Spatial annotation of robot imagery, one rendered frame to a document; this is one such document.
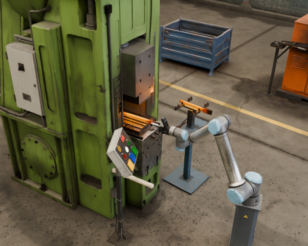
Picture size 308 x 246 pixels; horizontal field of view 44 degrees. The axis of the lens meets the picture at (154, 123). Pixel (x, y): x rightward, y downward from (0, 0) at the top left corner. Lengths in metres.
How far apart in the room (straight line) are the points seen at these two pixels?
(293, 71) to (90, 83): 4.00
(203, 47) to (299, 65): 1.74
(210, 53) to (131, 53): 3.96
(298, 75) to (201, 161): 2.47
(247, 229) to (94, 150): 1.60
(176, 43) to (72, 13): 4.41
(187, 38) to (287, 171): 3.36
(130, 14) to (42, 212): 2.28
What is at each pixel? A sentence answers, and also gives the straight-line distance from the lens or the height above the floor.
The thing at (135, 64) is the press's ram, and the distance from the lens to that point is 3.30.
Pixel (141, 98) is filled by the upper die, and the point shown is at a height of 1.32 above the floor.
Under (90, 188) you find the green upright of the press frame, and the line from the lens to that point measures 4.07.
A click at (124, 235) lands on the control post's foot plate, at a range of 3.93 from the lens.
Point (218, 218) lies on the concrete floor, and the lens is 4.23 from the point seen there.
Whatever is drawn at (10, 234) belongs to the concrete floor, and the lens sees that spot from 4.24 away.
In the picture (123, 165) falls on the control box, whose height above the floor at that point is 1.05.
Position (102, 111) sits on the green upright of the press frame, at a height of 1.30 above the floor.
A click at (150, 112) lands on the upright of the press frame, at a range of 4.06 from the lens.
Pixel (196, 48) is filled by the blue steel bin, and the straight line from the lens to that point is 7.25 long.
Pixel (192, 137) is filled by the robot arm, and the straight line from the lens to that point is 3.63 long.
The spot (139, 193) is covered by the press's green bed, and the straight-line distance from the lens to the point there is 4.10.
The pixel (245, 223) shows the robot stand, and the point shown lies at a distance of 3.68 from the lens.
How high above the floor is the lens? 2.98
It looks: 32 degrees down
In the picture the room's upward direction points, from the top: 1 degrees clockwise
